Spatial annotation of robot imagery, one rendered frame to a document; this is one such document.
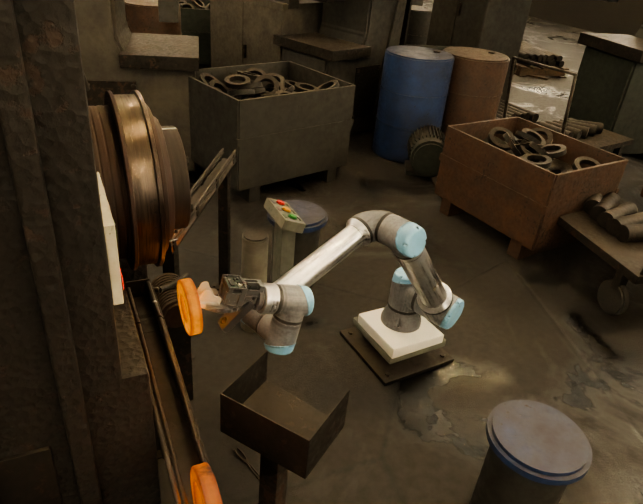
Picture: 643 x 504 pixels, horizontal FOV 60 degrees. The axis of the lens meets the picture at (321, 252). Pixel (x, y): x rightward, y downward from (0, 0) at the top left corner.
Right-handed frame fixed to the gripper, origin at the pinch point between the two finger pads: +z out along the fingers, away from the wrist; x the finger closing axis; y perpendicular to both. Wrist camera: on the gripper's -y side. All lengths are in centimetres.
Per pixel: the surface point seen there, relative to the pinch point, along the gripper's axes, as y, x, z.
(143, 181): 32.3, -0.2, 19.1
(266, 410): -18.7, 23.6, -20.3
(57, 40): 64, 27, 43
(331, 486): -68, 14, -67
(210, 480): -8, 52, 6
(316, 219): -17, -105, -98
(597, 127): 66, -205, -406
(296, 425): -17.7, 30.6, -26.2
